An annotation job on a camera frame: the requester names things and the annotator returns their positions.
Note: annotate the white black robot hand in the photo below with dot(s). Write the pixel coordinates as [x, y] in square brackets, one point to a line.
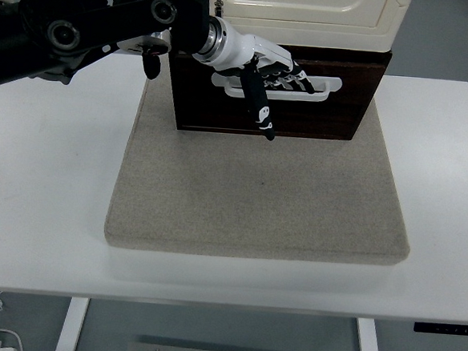
[239, 49]

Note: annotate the white table leg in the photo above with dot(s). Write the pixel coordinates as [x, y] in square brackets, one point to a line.
[368, 349]
[71, 329]

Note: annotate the beige fabric mat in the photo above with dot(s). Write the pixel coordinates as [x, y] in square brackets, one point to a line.
[257, 193]

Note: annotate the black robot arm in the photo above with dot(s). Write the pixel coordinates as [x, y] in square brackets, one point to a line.
[88, 20]

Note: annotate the dark brown wooden drawer housing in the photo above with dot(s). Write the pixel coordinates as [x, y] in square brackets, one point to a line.
[339, 55]

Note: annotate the black table control panel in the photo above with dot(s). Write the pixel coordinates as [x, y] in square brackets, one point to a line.
[444, 328]

